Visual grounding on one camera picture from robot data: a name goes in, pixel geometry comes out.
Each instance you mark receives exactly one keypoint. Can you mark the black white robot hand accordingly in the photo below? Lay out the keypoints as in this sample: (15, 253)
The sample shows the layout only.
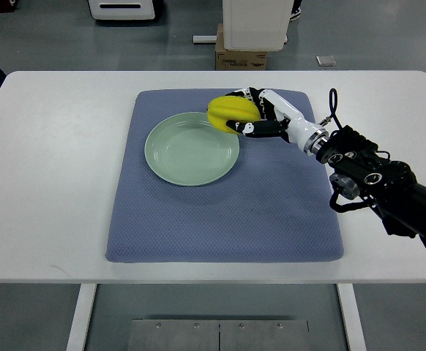
(279, 118)

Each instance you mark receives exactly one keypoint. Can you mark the yellow starfruit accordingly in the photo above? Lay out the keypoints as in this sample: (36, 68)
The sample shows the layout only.
(226, 108)

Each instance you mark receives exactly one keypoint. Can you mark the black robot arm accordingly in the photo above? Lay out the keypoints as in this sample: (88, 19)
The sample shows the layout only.
(366, 177)

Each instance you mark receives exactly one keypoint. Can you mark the small grey floor plate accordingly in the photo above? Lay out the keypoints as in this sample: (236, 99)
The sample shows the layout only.
(326, 61)

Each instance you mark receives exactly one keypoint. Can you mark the light green plate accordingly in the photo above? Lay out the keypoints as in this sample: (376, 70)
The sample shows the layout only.
(186, 150)

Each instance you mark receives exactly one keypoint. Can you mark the brown cardboard box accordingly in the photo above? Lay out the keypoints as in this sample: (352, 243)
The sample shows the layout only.
(227, 60)

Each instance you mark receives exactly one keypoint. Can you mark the white stand foot bar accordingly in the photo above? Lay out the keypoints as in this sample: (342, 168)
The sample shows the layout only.
(204, 39)

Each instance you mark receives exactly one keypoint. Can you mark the white machine with slot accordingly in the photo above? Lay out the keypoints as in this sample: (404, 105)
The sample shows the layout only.
(121, 10)

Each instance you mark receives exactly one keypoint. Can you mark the white table leg right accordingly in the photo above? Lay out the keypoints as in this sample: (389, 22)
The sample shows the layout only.
(351, 319)

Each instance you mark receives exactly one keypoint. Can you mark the white table leg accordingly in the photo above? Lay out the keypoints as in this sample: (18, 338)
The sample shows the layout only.
(81, 318)
(351, 319)

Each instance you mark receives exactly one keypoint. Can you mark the white table leg left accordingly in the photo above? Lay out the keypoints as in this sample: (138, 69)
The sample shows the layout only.
(81, 318)

